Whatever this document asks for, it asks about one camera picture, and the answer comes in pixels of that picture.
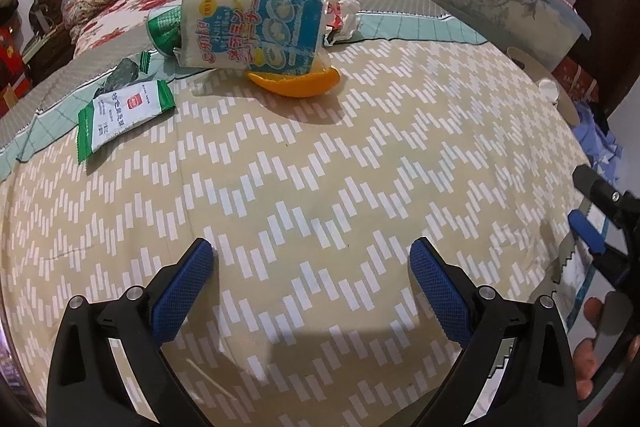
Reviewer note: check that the green white snack packet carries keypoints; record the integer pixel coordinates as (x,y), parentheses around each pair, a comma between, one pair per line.
(125,117)

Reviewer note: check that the beige chevron bedspread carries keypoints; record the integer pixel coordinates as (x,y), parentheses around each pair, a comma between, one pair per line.
(325,157)

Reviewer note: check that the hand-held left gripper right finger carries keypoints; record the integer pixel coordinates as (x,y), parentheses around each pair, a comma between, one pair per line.
(440,292)

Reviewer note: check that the dark green snack packet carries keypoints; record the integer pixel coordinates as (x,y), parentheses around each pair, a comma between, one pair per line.
(125,72)

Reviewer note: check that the crushed green drink can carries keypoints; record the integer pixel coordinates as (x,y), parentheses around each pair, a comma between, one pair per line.
(165,32)

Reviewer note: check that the white blue pouch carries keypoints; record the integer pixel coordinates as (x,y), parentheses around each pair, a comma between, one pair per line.
(255,27)

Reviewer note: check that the person's right hand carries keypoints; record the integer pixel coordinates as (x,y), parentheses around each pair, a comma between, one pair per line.
(586,367)

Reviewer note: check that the red white printed plastic wrapper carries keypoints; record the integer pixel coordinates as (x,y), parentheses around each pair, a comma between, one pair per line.
(345,19)

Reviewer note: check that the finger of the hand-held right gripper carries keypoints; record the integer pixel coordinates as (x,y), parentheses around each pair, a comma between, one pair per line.
(587,232)
(597,189)

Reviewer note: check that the red gift box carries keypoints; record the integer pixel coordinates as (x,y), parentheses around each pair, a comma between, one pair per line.
(10,67)

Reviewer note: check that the orange cardboard box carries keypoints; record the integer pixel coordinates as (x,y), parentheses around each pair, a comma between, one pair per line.
(575,79)

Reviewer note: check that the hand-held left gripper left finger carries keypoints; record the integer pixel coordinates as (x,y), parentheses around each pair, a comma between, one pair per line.
(182,292)

